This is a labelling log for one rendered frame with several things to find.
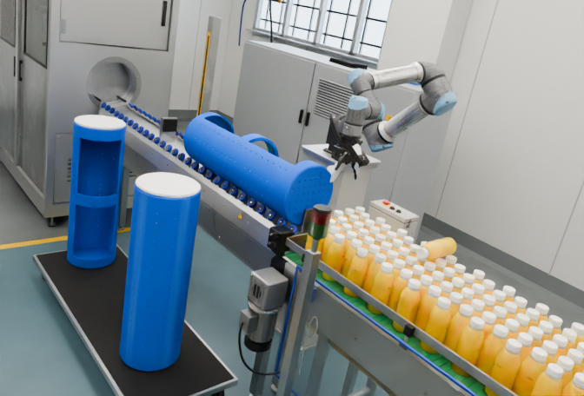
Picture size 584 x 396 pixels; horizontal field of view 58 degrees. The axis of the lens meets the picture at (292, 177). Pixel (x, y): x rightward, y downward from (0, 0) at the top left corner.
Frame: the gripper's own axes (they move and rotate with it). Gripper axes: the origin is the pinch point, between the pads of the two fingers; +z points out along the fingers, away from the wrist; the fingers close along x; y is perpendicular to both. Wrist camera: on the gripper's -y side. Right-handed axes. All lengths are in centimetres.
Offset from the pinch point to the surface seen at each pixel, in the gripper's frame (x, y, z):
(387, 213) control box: -21.1, -9.3, 12.6
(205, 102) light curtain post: -29, 158, 6
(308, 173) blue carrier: 6.4, 15.0, 1.0
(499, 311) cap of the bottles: 5, -78, 13
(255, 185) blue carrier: 17.1, 35.6, 13.7
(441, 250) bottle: -4.1, -47.8, 8.2
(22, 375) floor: 99, 83, 121
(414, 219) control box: -27.4, -19.0, 12.0
